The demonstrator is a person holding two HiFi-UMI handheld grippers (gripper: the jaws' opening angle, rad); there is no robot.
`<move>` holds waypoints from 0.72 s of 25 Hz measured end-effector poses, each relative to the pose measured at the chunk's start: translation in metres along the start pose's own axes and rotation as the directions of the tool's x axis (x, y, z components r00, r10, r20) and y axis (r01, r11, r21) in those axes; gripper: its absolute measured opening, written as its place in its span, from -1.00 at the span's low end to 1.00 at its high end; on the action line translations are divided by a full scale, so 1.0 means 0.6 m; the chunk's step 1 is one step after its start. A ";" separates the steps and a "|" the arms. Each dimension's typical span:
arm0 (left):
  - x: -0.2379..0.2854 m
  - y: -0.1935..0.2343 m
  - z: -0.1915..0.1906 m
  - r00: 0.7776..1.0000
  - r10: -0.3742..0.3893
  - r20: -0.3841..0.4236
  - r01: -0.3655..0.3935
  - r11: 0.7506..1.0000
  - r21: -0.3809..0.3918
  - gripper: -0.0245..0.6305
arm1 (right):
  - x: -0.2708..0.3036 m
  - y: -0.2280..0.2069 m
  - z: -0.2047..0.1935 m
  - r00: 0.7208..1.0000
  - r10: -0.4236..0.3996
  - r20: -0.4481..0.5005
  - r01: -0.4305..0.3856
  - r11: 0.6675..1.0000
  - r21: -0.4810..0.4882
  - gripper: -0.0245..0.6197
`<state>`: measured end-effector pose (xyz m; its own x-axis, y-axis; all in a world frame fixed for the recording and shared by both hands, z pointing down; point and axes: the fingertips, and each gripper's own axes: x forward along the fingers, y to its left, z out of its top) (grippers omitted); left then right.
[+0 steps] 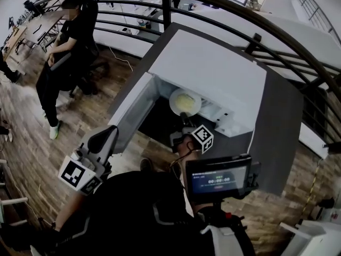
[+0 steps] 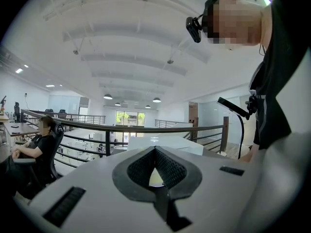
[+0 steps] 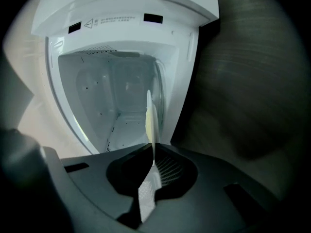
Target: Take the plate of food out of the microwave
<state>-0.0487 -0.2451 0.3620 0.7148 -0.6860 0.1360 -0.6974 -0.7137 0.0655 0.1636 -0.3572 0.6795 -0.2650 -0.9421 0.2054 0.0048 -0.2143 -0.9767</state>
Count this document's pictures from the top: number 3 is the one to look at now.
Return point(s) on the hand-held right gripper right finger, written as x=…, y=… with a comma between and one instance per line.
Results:
x=209, y=193

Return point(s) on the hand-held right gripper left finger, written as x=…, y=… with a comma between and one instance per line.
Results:
x=102, y=183

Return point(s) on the pale yellow food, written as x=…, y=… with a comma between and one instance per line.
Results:
x=147, y=125

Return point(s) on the white plate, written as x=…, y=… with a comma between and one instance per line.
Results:
x=153, y=120

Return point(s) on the white microwave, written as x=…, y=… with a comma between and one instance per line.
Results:
x=121, y=40

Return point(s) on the glass microwave turntable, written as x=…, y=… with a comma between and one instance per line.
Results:
x=160, y=81

